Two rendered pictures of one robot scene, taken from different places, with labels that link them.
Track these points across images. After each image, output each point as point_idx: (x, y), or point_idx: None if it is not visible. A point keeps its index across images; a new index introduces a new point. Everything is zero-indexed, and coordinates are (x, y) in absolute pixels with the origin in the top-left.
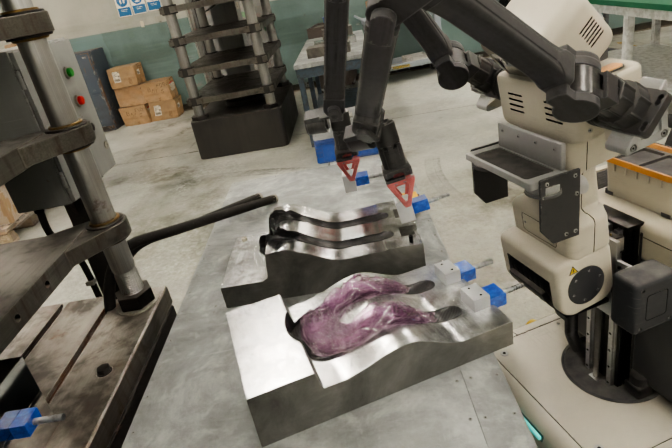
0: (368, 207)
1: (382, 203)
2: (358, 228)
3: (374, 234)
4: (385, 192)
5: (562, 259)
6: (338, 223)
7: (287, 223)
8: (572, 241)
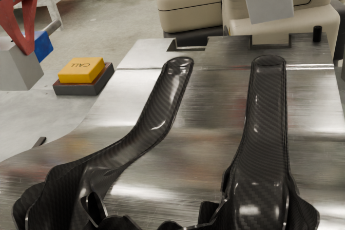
0: (117, 78)
1: (126, 60)
2: (200, 96)
3: (252, 76)
4: (1, 100)
5: (326, 7)
6: (138, 127)
7: (136, 193)
8: None
